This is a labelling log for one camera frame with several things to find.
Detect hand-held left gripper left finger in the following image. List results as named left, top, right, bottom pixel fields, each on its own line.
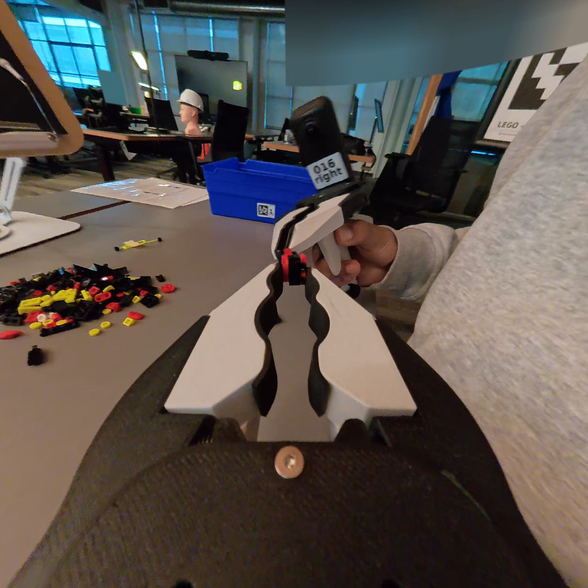
left=164, top=263, right=282, bottom=441

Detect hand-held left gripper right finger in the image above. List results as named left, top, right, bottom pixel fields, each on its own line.
left=304, top=266, right=418, bottom=441

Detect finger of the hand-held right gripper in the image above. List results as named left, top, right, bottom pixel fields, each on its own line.
left=278, top=206, right=344, bottom=263
left=272, top=205, right=314, bottom=259

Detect small red plastic part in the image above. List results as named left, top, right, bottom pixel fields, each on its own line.
left=276, top=248, right=308, bottom=286

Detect person's right forearm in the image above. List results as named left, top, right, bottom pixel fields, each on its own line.
left=363, top=223, right=474, bottom=301

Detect yellow lego axle piece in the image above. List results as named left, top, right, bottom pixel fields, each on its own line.
left=114, top=236, right=164, bottom=252

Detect pile of loose lego pieces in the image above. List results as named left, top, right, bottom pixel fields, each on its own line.
left=0, top=263, right=177, bottom=341

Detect person's right hand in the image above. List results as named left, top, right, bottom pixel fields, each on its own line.
left=312, top=220, right=398, bottom=288

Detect large blue plastic bin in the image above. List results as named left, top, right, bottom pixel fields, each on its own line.
left=202, top=157, right=319, bottom=224

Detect black office chair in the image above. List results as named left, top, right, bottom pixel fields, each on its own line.
left=367, top=117, right=483, bottom=226
left=209, top=99, right=251, bottom=162

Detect mannequin head with hard hat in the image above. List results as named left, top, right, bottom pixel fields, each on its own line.
left=177, top=89, right=205, bottom=137

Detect white paper sheets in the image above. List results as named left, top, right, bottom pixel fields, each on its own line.
left=71, top=177, right=209, bottom=209

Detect black computer monitor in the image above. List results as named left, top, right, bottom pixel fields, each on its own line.
left=145, top=96, right=179, bottom=133

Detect wooden office desk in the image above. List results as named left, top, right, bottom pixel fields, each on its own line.
left=80, top=126, right=217, bottom=182

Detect black and white marker poster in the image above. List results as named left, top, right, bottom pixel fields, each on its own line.
left=482, top=46, right=585, bottom=143

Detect wooden board on white stand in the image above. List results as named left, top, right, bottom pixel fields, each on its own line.
left=0, top=0, right=84, bottom=256

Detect wooden support post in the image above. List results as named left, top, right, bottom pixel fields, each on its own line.
left=405, top=73, right=445, bottom=154

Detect large dark wall screen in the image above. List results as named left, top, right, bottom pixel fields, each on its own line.
left=175, top=54, right=249, bottom=121

